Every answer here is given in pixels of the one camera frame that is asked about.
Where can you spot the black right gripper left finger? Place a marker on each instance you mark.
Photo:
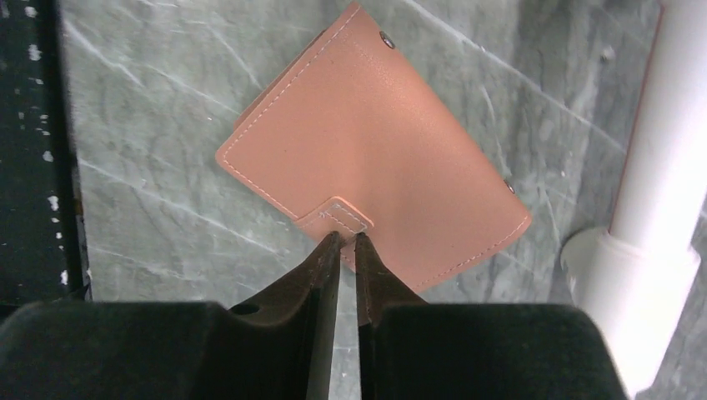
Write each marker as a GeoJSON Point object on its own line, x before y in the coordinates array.
{"type": "Point", "coordinates": [277, 344]}

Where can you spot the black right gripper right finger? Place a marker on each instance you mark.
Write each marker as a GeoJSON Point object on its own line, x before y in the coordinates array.
{"type": "Point", "coordinates": [399, 334]}

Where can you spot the white PVC pipe frame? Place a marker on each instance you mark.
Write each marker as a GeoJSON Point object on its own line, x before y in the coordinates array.
{"type": "Point", "coordinates": [633, 277]}

